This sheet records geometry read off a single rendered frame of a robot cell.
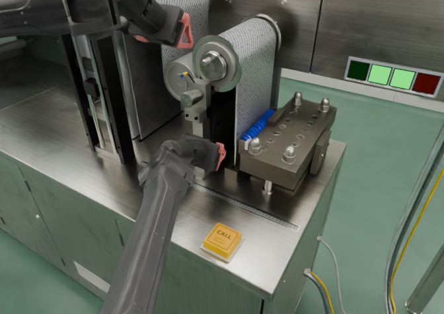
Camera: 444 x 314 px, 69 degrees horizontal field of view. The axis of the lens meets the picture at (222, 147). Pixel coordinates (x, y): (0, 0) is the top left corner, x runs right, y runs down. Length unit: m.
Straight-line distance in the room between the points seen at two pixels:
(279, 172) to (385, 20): 0.50
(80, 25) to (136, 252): 0.32
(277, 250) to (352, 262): 1.23
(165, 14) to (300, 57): 0.58
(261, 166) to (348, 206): 1.49
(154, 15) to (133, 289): 0.44
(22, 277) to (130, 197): 1.24
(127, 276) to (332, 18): 0.88
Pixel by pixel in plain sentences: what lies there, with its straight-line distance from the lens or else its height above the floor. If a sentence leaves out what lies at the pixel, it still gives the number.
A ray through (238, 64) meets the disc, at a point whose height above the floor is 1.26.
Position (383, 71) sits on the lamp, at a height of 1.20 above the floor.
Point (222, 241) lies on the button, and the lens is 0.81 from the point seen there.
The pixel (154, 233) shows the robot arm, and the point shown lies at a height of 1.21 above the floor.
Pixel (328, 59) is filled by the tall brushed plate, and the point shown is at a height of 1.20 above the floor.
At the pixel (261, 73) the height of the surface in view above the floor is 1.18.
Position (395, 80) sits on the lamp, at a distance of 1.07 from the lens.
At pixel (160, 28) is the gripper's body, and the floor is 1.39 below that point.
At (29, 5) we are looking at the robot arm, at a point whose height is 1.47.
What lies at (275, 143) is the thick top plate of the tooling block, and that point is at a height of 1.03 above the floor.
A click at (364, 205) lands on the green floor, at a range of 2.37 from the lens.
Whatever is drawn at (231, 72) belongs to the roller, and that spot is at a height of 1.24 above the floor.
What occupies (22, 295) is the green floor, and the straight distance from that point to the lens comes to 2.06.
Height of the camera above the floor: 1.56
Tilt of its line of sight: 36 degrees down
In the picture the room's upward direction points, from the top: straight up
